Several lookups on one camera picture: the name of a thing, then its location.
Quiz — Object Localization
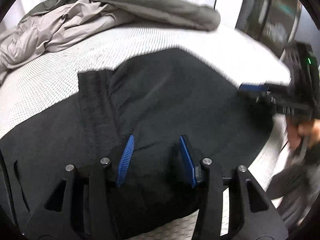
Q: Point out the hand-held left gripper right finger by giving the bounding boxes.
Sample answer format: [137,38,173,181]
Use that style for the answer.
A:
[179,135,288,240]

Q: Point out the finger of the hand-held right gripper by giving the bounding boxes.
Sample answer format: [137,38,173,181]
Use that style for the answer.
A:
[237,83,292,95]
[257,94,312,116]

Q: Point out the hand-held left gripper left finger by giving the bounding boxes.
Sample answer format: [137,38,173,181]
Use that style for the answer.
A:
[25,134,135,240]

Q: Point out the black pants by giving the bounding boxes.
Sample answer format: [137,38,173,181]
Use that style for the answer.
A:
[0,47,275,240]

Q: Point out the person's right hand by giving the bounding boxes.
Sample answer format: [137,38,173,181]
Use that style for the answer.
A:
[286,116,320,151]

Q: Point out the metal storage shelf rack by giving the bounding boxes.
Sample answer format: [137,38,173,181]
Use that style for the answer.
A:
[235,0,303,46]

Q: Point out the person's grey clothing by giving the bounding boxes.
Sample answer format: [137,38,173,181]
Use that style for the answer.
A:
[269,151,320,232]

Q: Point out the white wardrobe panel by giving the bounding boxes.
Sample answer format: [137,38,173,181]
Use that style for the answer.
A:
[214,0,248,30]

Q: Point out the honeycomb pattern mattress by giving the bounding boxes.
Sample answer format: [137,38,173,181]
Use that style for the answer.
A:
[0,21,293,240]

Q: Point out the beige and grey duvet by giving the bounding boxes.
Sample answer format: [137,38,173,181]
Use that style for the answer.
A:
[0,0,221,82]

